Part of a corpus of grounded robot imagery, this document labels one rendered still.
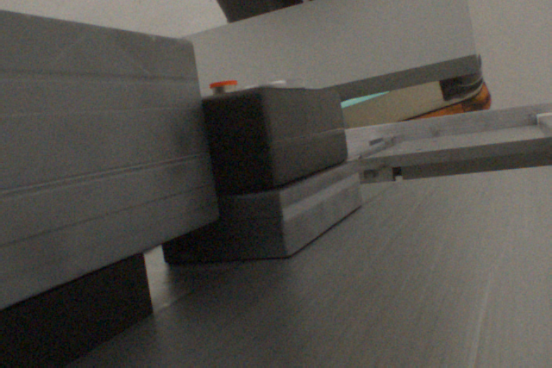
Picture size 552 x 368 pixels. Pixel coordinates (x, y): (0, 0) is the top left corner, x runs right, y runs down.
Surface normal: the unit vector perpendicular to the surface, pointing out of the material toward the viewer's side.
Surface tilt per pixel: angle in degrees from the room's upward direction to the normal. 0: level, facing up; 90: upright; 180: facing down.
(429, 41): 0
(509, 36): 0
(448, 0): 0
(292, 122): 90
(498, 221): 48
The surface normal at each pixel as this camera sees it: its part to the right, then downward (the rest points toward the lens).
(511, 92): -0.38, -0.59
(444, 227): -0.15, -0.99
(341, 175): 0.91, -0.11
